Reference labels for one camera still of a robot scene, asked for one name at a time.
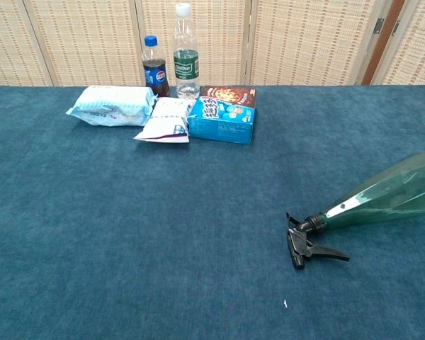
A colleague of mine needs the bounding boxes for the green spray bottle black trigger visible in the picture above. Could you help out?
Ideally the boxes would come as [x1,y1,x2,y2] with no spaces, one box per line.
[285,151,425,270]

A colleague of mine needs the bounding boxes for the clear water bottle green label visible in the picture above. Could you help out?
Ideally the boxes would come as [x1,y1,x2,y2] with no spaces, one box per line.
[172,3,201,99]

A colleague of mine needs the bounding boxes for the cola bottle blue cap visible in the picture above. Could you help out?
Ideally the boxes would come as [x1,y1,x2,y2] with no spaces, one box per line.
[142,34,171,98]

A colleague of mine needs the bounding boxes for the blue cookie box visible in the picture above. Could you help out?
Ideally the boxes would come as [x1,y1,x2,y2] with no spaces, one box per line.
[187,85,258,145]

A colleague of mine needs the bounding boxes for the white snack bag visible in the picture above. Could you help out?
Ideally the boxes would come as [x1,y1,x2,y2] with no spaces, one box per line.
[133,97,196,144]

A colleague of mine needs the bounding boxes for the blue carpet table cover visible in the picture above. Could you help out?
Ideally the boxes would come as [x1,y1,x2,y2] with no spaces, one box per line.
[0,84,425,340]

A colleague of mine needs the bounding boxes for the light blue wet wipes pack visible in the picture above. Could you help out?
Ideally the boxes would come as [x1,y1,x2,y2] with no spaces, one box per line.
[65,85,156,128]

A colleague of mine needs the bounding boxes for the wide bamboo folding screen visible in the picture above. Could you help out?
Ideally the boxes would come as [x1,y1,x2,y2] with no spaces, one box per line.
[0,0,387,87]

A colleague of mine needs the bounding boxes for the narrow bamboo folding screen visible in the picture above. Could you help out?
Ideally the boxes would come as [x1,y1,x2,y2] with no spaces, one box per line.
[373,0,425,86]

